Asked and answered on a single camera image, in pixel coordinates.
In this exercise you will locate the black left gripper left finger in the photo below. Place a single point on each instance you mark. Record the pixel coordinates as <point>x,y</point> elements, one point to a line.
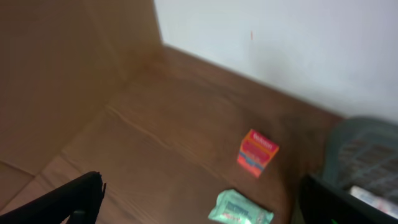
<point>77,201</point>

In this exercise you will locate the orange Redoxon box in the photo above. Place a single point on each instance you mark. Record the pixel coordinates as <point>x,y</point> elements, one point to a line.
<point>255,152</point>

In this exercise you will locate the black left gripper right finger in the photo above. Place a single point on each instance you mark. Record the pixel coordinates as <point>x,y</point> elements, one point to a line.
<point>319,202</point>

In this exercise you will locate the light blue wipes pack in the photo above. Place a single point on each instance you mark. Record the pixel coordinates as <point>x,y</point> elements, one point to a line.
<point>233,208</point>

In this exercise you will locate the dark grey plastic basket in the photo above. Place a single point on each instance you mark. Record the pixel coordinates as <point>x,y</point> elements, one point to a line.
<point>362,152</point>

